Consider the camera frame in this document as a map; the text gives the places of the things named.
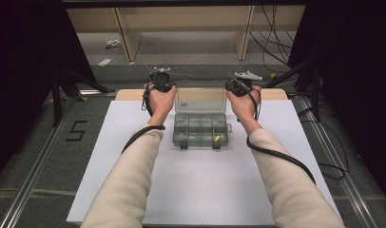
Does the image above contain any metal floor rail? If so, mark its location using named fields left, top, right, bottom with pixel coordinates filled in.
left=295, top=94, right=379, bottom=228
left=0, top=89, right=118, bottom=228

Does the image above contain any grey transparent compartment box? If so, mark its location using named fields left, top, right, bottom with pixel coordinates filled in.
left=172, top=81, right=233, bottom=150

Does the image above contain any small white device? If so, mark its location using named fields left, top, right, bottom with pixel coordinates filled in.
left=105, top=39, right=123, bottom=49

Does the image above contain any person's left hand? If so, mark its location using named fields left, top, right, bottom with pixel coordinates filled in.
left=144, top=81, right=179, bottom=125

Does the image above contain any black floor cable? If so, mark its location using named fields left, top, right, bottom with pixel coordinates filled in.
left=299, top=106, right=351, bottom=181

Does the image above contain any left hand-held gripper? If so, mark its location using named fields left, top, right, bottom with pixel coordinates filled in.
left=147, top=66, right=177, bottom=94

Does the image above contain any black tripod stand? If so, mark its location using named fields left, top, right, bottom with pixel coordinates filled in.
left=262, top=56, right=322, bottom=124
left=50, top=66, right=117, bottom=128

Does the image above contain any person's right hand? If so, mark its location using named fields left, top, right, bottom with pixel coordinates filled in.
left=226, top=85, right=263, bottom=136

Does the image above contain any light wooden table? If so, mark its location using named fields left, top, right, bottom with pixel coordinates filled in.
left=114, top=88, right=289, bottom=102

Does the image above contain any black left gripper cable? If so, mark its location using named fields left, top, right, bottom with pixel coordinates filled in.
left=121, top=83, right=167, bottom=155

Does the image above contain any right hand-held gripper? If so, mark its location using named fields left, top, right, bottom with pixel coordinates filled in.
left=224, top=70, right=264, bottom=98

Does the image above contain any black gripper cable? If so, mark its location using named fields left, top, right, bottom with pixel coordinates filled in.
left=121, top=83, right=167, bottom=155
left=235, top=79, right=318, bottom=185

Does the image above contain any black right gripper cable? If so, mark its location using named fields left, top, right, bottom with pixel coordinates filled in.
left=235, top=79, right=318, bottom=185

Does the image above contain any hanging black cable bundle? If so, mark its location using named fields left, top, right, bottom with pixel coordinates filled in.
left=248, top=5, right=298, bottom=67

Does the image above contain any dark curtain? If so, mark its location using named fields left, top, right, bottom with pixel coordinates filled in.
left=288, top=0, right=386, bottom=199
left=0, top=0, right=98, bottom=186

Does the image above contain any beige wooden desk frame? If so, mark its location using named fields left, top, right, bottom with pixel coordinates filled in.
left=67, top=5, right=306, bottom=64

